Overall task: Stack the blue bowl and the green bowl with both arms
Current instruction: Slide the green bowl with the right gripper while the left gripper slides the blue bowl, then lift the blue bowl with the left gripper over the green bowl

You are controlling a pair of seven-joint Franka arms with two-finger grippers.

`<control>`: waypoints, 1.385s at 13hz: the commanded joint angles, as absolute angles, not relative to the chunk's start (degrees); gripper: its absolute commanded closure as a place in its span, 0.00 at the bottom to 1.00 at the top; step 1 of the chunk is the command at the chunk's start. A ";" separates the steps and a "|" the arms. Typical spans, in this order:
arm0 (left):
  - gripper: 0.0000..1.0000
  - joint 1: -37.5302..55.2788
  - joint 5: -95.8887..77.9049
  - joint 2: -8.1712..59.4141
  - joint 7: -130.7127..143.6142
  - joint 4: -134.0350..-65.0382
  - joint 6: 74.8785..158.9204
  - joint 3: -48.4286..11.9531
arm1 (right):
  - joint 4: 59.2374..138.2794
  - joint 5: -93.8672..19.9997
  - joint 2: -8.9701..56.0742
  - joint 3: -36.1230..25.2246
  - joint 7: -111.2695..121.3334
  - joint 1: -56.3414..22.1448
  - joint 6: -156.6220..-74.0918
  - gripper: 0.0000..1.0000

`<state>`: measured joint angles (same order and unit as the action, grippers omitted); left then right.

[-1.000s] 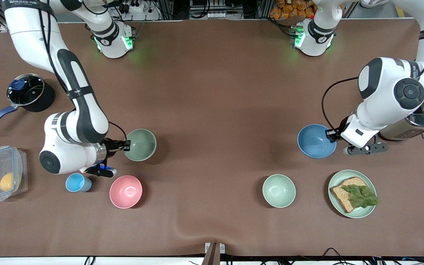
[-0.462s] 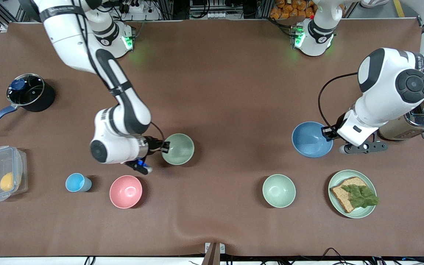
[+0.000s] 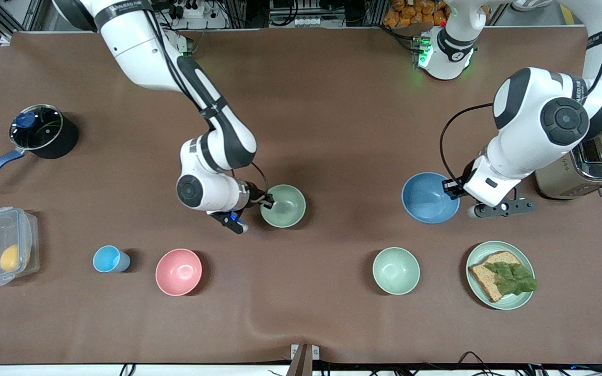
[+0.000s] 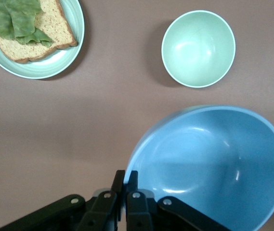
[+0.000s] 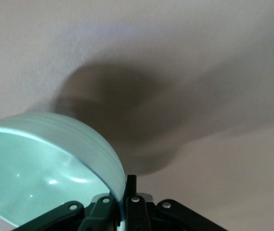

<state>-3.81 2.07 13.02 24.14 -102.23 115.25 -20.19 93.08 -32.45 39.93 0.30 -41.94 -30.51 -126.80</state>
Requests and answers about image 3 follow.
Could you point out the blue bowl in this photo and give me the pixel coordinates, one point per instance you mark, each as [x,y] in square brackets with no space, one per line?
[426,201]

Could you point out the white power strip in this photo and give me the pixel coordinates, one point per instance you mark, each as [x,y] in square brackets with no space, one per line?
[196,11]

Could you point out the brown table cloth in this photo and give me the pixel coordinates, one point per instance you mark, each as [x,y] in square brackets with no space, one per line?
[301,313]

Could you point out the green bowl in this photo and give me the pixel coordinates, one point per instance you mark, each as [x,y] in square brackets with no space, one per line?
[396,271]
[288,209]

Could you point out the light blue cup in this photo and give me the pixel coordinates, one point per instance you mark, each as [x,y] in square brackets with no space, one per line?
[106,259]

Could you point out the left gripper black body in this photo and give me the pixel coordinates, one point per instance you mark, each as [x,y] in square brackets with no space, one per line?
[464,178]

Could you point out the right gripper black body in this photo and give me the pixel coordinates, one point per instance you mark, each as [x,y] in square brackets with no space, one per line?
[254,194]

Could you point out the metal table edge bracket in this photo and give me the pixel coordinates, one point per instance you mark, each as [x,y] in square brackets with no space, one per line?
[303,360]

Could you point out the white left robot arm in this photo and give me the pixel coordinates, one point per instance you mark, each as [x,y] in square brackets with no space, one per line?
[520,151]

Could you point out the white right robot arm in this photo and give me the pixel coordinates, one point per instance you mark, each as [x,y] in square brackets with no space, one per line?
[139,47]

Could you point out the pink bowl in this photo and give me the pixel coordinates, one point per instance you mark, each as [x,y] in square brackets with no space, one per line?
[178,272]

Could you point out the green lettuce leaf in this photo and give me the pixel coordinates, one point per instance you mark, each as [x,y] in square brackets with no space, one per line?
[512,279]

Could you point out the silver beige toaster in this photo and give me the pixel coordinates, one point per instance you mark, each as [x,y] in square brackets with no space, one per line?
[583,177]

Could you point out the brown bread slice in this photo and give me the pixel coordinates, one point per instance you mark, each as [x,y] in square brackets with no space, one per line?
[486,279]

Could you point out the glass lid blue knob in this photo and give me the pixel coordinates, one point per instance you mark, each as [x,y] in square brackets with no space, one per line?
[45,128]

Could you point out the green plate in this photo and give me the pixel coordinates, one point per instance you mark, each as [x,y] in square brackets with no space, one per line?
[515,301]

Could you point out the yellow fruit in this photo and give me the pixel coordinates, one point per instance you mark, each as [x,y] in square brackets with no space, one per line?
[9,258]

